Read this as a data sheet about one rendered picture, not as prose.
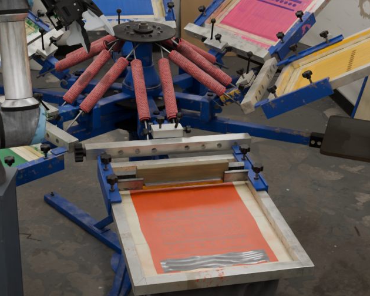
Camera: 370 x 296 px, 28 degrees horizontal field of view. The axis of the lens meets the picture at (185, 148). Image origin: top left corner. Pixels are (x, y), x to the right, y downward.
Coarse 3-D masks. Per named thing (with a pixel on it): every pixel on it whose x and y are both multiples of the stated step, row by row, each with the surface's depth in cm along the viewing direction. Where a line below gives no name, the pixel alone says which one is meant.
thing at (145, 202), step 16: (144, 192) 279; (160, 192) 279; (176, 192) 280; (144, 208) 268; (160, 208) 269; (176, 208) 269; (144, 224) 259; (160, 240) 251; (160, 256) 242; (176, 256) 243; (160, 272) 235; (176, 272) 235
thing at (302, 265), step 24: (120, 168) 289; (264, 192) 276; (120, 216) 257; (120, 240) 246; (288, 240) 248; (264, 264) 235; (288, 264) 235; (312, 264) 236; (144, 288) 224; (168, 288) 226; (192, 288) 228
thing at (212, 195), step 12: (192, 192) 280; (204, 192) 281; (216, 192) 281; (228, 192) 281; (192, 204) 272; (204, 204) 273; (216, 204) 273; (228, 204) 273; (240, 204) 274; (240, 216) 266; (252, 216) 267; (252, 228) 260; (252, 240) 253; (264, 240) 253; (216, 252) 246; (228, 252) 246; (240, 264) 240; (252, 264) 241
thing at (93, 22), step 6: (84, 12) 177; (90, 12) 177; (84, 18) 176; (90, 18) 176; (96, 18) 176; (102, 18) 176; (90, 24) 175; (96, 24) 175; (102, 24) 175; (108, 24) 176; (90, 30) 174; (108, 30) 176
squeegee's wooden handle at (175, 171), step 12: (144, 168) 274; (156, 168) 275; (168, 168) 276; (180, 168) 277; (192, 168) 279; (204, 168) 280; (216, 168) 281; (144, 180) 276; (156, 180) 277; (168, 180) 279
